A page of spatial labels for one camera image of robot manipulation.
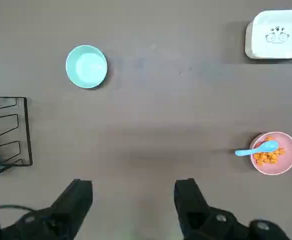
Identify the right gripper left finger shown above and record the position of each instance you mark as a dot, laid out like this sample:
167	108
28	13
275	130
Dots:
71	205

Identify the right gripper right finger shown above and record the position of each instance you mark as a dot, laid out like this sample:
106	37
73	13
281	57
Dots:
193	207

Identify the blue plastic spoon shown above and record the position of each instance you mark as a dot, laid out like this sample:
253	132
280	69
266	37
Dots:
255	150

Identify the orange popcorn pile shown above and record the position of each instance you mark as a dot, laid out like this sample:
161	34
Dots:
268	158

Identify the pink bowl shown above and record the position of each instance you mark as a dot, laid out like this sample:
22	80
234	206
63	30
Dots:
289	160

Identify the green bowl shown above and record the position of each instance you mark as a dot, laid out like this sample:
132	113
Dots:
86	66

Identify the cream bear-print rectangular tray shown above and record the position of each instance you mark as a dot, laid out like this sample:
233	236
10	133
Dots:
285	25

